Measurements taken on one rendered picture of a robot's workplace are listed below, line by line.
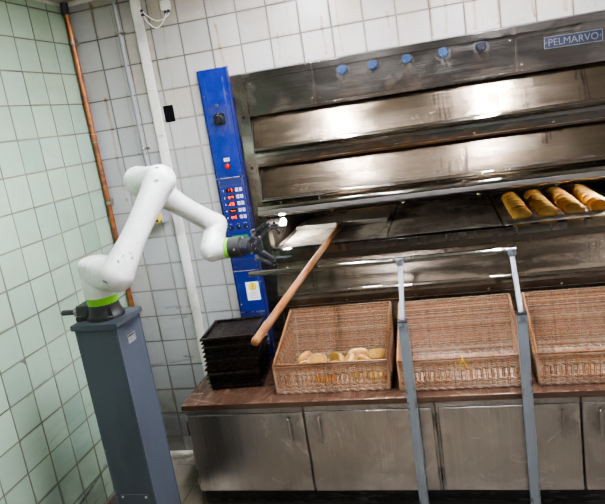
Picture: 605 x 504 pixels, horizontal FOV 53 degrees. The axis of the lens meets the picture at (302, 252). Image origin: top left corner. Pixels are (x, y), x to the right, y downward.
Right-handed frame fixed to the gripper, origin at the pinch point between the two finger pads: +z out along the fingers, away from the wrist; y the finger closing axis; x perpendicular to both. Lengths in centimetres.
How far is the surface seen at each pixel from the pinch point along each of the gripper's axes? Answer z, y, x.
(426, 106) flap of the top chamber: 64, -47, -56
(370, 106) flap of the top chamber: 37, -51, -57
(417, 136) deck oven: 58, -33, -56
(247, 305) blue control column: -42, 44, -52
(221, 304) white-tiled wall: -59, 43, -55
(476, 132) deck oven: 85, -31, -56
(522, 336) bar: 93, 48, 5
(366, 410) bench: 24, 82, -1
